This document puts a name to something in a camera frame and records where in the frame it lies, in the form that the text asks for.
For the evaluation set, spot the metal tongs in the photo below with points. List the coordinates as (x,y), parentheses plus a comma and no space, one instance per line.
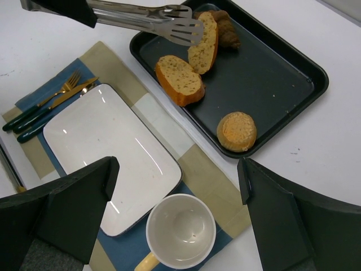
(173,22)

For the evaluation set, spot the orange crust bread slice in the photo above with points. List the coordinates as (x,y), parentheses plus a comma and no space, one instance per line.
(178,79)

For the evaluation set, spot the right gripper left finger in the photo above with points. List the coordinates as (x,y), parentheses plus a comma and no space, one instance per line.
(54,226)

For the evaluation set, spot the round bun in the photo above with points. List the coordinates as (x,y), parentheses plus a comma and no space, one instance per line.
(237,132)

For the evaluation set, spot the gold fork green handle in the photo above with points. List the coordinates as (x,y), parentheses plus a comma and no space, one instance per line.
(67,86)

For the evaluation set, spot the long bread slice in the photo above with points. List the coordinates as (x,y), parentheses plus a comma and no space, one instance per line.
(202,56)

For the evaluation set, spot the black baking tray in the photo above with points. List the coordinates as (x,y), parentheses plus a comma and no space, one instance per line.
(266,78)

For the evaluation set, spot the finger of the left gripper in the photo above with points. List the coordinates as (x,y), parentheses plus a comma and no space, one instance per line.
(78,10)

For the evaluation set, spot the gold knife green handle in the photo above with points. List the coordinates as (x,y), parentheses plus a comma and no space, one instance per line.
(35,115)

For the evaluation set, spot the yellow mug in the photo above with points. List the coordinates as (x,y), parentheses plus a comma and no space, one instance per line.
(180,233)

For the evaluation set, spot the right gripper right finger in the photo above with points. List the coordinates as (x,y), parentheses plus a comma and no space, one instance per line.
(296,228)

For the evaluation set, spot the white rectangular plate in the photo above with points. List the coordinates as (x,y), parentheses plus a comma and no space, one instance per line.
(101,124)

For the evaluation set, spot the dark brown bread piece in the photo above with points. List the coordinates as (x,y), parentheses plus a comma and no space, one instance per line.
(227,37)

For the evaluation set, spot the blue beige placemat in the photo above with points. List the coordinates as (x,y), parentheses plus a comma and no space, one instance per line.
(207,176)

